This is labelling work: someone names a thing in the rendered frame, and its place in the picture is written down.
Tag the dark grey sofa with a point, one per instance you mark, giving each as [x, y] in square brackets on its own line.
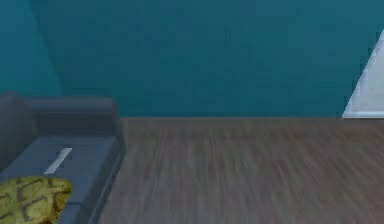
[83, 156]

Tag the white remote control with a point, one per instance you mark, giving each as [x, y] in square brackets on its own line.
[58, 161]

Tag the white room door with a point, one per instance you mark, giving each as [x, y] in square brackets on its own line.
[370, 90]

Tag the yellow patterned cushion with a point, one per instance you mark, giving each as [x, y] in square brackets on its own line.
[30, 200]

